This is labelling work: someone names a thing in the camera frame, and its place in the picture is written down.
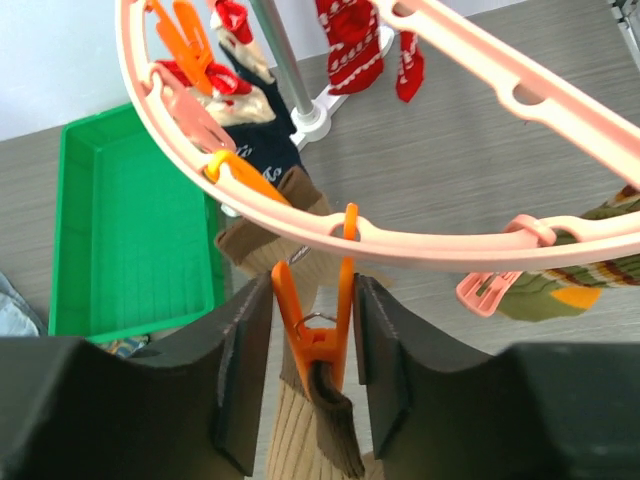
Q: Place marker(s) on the light blue cloth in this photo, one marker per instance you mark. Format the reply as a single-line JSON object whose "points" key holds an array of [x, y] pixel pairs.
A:
{"points": [[17, 318]]}

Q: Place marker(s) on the orange clothespin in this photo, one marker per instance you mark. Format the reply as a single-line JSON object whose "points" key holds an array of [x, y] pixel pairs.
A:
{"points": [[187, 42], [243, 172], [316, 337]]}

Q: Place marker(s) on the silver rack upright pole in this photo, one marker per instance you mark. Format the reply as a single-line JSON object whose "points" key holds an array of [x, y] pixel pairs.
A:
{"points": [[271, 24]]}

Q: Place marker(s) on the olive green t-shirt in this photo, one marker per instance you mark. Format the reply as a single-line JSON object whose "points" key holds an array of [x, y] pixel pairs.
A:
{"points": [[126, 347]]}

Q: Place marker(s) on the green plastic tray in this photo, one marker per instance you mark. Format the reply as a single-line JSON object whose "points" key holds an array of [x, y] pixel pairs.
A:
{"points": [[134, 248]]}

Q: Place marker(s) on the tan sock brown cuff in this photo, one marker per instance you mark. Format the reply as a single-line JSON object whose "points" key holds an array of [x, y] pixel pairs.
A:
{"points": [[313, 435]]}

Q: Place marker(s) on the tan sock with oval patch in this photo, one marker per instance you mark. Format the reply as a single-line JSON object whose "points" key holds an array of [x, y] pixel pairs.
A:
{"points": [[255, 250]]}

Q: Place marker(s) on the navy santa sock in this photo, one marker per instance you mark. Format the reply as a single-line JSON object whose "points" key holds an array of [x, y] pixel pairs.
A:
{"points": [[218, 78], [258, 123]]}

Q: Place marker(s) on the green striped sock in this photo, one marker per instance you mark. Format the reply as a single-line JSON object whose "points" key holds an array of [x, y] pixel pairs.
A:
{"points": [[567, 291]]}

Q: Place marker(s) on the pink clothespin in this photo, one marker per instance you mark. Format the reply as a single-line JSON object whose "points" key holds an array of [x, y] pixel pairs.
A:
{"points": [[195, 122], [481, 293]]}

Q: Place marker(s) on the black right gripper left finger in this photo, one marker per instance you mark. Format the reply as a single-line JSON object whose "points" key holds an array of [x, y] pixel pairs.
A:
{"points": [[187, 406]]}

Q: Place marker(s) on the red patterned sock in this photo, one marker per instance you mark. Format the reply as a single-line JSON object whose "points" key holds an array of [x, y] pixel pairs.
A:
{"points": [[355, 58], [411, 67]]}

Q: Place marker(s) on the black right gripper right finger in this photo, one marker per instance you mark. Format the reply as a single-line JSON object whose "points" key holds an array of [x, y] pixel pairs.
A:
{"points": [[442, 409]]}

